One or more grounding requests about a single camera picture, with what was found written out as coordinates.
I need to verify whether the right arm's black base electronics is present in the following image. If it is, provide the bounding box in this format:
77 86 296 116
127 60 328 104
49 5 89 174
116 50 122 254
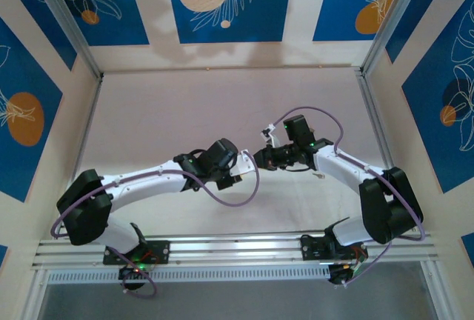
327 263 362 288

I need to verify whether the left arm's black base electronics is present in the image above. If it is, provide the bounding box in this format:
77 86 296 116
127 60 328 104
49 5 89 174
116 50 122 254
118 264 149 292

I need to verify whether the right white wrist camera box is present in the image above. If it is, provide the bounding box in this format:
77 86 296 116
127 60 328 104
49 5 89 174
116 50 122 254
260 122 278 147

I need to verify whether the left arm's purple cable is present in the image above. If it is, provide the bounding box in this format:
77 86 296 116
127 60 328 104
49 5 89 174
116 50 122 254
50 153 260 299

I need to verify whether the arm's purple cable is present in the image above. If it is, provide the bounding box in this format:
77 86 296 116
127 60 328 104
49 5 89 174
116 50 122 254
273 107 426 287
50 153 260 299

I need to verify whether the right arm's purple cable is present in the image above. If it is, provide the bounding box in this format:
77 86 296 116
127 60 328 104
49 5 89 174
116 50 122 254
273 107 426 287

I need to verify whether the aluminium side rail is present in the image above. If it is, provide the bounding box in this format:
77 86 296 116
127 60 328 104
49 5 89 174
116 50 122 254
72 74 104 180
355 70 395 173

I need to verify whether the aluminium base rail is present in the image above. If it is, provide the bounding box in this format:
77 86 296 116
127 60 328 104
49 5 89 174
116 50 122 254
31 229 440 271

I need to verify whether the white slotted cable duct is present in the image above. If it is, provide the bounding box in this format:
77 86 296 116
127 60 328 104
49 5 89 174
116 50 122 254
46 266 333 284

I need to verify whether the aluminium frame post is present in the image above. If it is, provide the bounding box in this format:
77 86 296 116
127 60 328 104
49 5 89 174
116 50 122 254
359 0 435 79
26 0 104 80

